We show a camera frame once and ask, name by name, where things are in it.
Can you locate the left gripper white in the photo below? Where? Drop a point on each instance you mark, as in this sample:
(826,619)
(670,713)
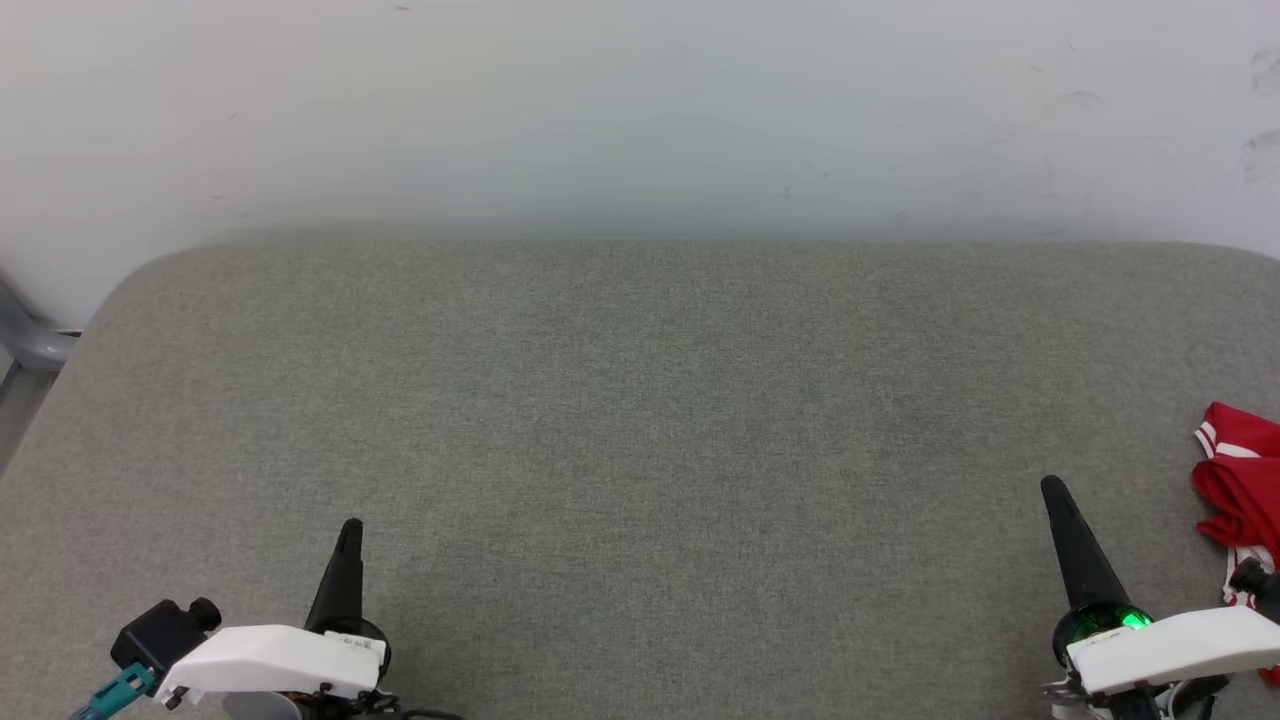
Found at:
(280,660)

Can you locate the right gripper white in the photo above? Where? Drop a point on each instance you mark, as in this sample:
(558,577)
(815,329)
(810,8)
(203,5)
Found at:
(1170,650)

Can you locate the red and white garment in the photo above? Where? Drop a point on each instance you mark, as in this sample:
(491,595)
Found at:
(1245,480)

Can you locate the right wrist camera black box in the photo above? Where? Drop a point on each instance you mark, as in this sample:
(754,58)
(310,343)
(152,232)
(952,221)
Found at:
(1258,585)

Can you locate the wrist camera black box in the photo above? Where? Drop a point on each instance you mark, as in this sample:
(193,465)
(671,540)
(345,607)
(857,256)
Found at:
(1258,585)
(160,635)

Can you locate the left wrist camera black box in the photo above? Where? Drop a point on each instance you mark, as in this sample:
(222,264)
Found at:
(160,635)

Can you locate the grey metal tube frame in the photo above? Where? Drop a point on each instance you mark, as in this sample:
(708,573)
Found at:
(25,340)

